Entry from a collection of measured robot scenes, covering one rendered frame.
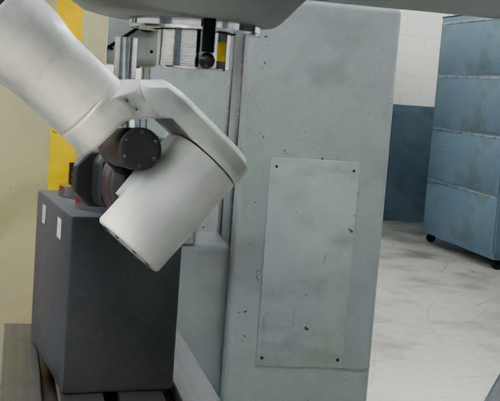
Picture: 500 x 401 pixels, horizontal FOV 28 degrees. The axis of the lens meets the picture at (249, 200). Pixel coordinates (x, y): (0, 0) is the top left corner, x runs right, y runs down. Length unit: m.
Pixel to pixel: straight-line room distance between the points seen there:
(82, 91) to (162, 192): 0.10
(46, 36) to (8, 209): 1.63
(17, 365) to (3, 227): 1.25
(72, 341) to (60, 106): 0.34
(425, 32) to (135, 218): 9.73
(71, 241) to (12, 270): 1.39
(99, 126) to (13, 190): 1.60
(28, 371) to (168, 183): 0.41
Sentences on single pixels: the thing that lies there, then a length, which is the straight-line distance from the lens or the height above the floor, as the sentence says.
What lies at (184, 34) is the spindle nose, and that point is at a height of 1.30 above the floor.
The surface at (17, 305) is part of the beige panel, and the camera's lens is 2.43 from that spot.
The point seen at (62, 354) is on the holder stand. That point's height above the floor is 0.98.
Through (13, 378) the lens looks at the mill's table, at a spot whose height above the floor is 0.94.
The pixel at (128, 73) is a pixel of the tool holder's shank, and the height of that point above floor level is 1.28.
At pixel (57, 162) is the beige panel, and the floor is 1.06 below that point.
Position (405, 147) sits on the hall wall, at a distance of 10.41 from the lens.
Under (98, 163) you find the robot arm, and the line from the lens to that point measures 0.96.
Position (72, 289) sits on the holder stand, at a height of 1.05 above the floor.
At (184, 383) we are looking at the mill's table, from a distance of 1.12.
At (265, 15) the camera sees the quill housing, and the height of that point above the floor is 1.32.
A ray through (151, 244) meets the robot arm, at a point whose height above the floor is 1.14.
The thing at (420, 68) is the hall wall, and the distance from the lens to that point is 10.45.
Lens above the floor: 1.27
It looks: 7 degrees down
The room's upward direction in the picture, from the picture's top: 4 degrees clockwise
